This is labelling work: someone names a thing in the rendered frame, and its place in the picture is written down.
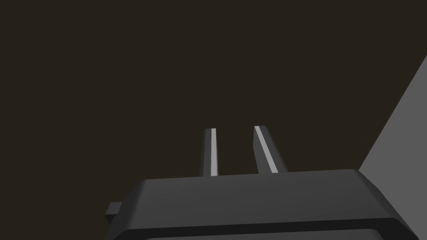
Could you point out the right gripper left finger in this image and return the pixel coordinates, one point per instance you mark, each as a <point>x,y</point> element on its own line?
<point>210,153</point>

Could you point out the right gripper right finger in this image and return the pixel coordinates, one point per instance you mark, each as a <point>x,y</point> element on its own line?
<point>267,151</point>

